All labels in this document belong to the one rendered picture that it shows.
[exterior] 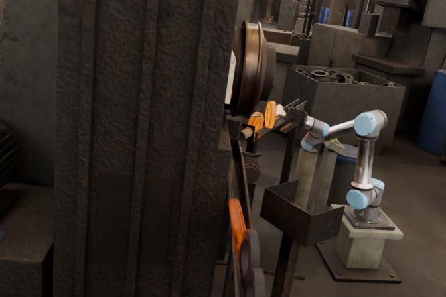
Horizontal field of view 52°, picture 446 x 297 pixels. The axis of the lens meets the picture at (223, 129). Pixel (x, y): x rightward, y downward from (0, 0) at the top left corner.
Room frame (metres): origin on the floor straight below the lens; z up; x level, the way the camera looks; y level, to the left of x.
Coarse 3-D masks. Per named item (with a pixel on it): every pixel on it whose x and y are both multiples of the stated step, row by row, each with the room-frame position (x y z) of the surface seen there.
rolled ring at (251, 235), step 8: (248, 232) 1.32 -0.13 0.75; (256, 232) 1.33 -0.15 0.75; (248, 240) 1.29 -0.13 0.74; (256, 240) 1.28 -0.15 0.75; (240, 248) 1.38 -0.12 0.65; (248, 248) 1.27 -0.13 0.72; (256, 248) 1.26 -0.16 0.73; (240, 256) 1.37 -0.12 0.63; (248, 256) 1.26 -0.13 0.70; (256, 256) 1.24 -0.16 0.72; (240, 264) 1.35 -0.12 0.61; (248, 264) 1.24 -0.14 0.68; (256, 264) 1.23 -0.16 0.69; (240, 272) 1.33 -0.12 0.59
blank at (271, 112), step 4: (268, 104) 2.55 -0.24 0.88; (272, 104) 2.49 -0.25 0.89; (268, 108) 2.53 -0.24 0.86; (272, 108) 2.47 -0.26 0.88; (276, 108) 2.47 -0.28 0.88; (268, 112) 2.55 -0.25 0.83; (272, 112) 2.45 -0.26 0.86; (276, 112) 2.46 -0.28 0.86; (268, 116) 2.55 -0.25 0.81; (272, 116) 2.45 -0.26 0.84; (268, 120) 2.48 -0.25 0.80; (272, 120) 2.45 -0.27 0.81; (268, 124) 2.47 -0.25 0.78; (272, 124) 2.46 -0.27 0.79
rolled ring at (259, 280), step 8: (248, 272) 1.19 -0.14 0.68; (256, 272) 1.13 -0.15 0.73; (248, 280) 1.18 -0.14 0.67; (256, 280) 1.10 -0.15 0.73; (264, 280) 1.11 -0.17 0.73; (248, 288) 1.19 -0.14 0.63; (256, 288) 1.08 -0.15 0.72; (264, 288) 1.08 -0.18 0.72; (248, 296) 1.18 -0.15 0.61; (256, 296) 1.06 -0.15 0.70; (264, 296) 1.07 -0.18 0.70
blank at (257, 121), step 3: (252, 114) 2.66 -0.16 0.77; (255, 114) 2.66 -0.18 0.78; (258, 114) 2.67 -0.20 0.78; (261, 114) 2.71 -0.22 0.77; (252, 117) 2.64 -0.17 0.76; (255, 117) 2.64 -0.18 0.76; (258, 117) 2.67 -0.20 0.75; (261, 117) 2.71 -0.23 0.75; (249, 120) 2.64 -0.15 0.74; (252, 120) 2.63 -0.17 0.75; (255, 120) 2.64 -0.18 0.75; (258, 120) 2.71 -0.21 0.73; (261, 120) 2.72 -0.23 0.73; (249, 123) 2.63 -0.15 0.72; (252, 123) 2.62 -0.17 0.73; (255, 123) 2.65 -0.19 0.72; (258, 123) 2.72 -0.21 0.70; (261, 123) 2.73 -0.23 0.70; (255, 126) 2.65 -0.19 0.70; (258, 126) 2.71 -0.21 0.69; (261, 126) 2.73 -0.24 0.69; (255, 129) 2.66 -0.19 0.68; (258, 129) 2.70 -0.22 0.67; (258, 132) 2.70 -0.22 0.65
